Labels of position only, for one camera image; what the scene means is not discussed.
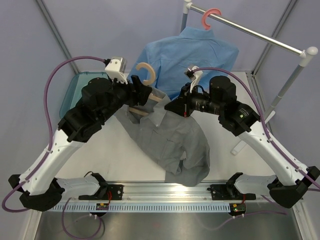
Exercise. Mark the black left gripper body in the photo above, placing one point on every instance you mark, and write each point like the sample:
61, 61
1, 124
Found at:
131, 98

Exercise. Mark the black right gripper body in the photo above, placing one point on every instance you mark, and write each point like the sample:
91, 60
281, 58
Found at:
194, 100

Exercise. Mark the beige wooden hanger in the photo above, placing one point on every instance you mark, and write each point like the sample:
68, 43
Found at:
147, 82

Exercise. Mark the grey shirt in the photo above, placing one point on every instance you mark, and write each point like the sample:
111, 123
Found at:
175, 143

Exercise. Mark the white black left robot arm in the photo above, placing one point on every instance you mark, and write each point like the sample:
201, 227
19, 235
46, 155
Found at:
100, 99

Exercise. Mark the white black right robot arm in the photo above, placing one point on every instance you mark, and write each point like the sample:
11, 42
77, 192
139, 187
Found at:
291, 178

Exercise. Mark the blue shirt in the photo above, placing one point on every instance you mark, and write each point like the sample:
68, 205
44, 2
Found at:
171, 56

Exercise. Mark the teal plastic bin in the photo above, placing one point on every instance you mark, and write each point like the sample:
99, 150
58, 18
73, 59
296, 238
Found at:
73, 93

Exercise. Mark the white metal clothes rack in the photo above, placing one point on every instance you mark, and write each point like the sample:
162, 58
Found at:
296, 122

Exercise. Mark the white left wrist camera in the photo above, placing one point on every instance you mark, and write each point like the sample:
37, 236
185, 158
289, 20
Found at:
115, 70

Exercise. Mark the aluminium mounting rail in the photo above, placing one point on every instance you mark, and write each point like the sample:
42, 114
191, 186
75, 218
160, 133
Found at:
172, 192

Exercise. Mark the white slotted cable duct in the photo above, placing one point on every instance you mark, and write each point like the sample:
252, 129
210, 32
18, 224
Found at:
135, 207

